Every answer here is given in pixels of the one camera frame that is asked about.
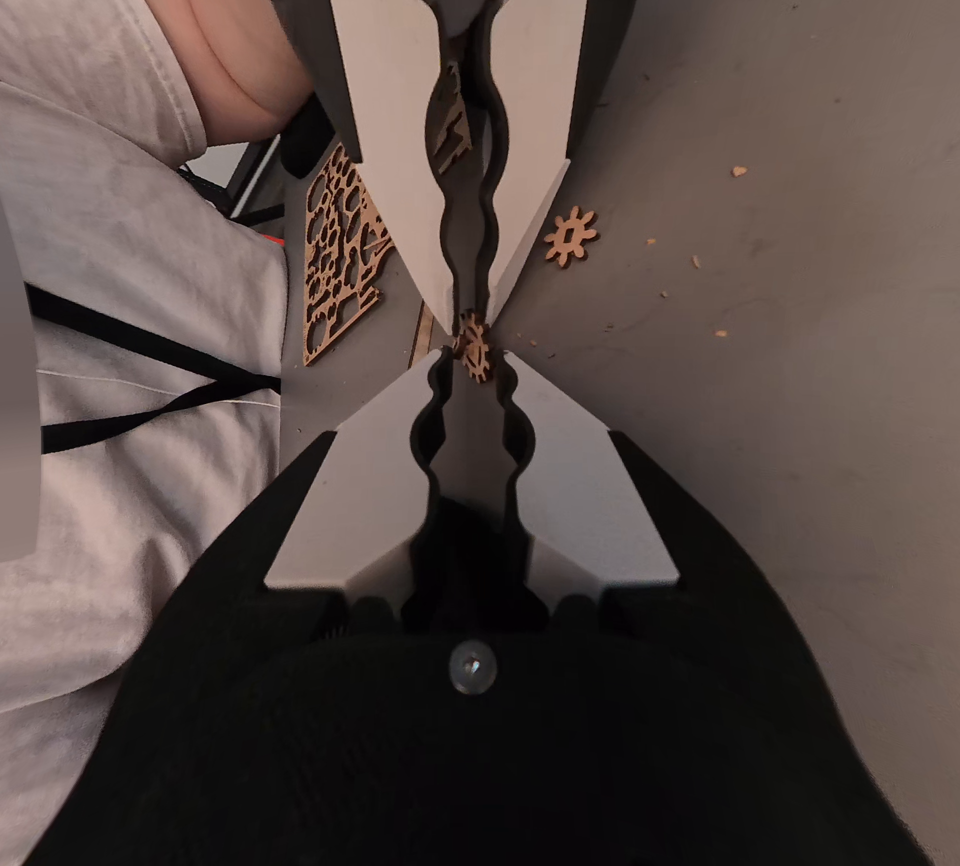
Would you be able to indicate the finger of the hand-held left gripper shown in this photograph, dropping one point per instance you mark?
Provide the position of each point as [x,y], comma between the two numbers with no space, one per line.
[390,93]
[540,93]

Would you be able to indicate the laser-cut wooden parts sheet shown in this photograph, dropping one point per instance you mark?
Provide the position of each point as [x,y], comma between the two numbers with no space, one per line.
[367,217]

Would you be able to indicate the small wooden gear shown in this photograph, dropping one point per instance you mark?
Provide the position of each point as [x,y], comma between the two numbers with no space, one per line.
[559,236]

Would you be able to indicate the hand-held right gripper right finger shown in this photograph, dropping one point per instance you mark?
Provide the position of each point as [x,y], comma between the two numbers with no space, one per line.
[592,513]

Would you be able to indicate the medium wooden gear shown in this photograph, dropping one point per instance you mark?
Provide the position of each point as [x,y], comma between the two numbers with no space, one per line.
[474,348]

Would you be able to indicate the thin wooden stick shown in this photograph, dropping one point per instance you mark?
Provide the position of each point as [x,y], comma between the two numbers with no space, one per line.
[421,337]

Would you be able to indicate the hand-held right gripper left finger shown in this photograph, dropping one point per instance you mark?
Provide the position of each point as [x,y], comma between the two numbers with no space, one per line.
[352,513]

